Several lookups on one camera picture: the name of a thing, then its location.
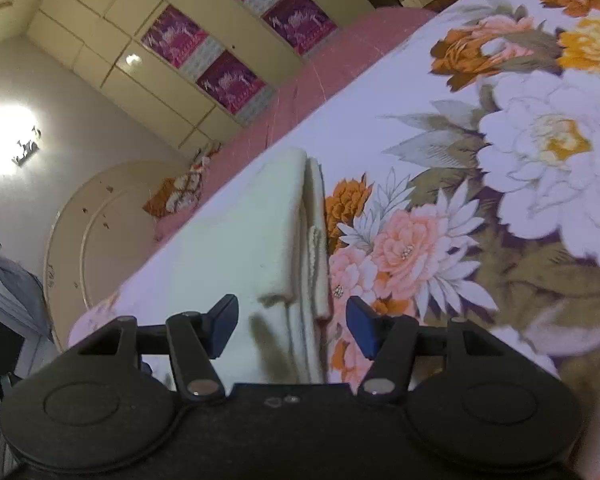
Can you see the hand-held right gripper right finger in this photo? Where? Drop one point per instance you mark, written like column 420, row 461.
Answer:
column 361, row 327

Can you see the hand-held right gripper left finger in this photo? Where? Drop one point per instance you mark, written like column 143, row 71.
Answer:
column 225, row 325

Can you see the cream knitted garment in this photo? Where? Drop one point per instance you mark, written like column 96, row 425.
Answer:
column 250, row 240

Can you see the orange floral pillow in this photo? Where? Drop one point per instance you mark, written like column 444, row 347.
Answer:
column 180, row 195

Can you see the round beige headboard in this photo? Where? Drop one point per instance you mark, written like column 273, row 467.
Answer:
column 80, row 220

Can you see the grey curtain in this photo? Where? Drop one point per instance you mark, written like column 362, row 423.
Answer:
column 15, row 290

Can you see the floral bed sheet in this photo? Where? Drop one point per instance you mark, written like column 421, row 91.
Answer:
column 430, row 110

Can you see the pink bed cover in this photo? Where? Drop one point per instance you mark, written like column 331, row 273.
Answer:
column 330, row 70

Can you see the cream wardrobe with pink panels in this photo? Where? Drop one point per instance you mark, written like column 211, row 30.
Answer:
column 155, row 10

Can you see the bright wall light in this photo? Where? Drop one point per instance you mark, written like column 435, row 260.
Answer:
column 5, row 135

